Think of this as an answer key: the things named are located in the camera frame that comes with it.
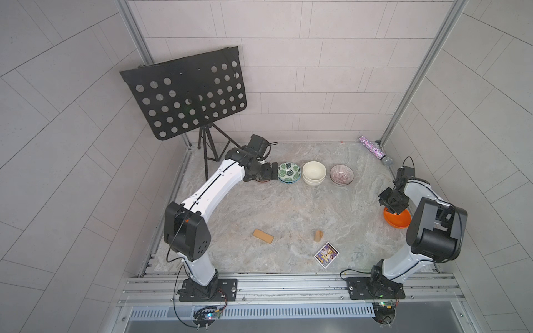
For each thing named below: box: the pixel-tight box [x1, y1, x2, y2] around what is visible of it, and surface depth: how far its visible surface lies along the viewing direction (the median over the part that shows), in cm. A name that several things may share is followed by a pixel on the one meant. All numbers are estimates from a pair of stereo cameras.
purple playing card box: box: [313, 241, 341, 270], surface depth 79 cm
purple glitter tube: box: [358, 135, 394, 167], surface depth 111 cm
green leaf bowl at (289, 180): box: [277, 176, 302, 185], surface depth 101 cm
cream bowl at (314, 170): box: [301, 160, 327, 181], surface depth 99 cm
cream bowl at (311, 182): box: [302, 176, 327, 186], surface depth 96 cm
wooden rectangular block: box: [252, 228, 275, 245], surface depth 85 cm
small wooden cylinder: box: [313, 229, 325, 243], surface depth 82 cm
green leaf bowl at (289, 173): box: [277, 161, 302, 184], surface depth 102 cm
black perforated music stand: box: [119, 45, 248, 181], surface depth 76 cm
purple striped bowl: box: [329, 164, 355, 186], surface depth 101 cm
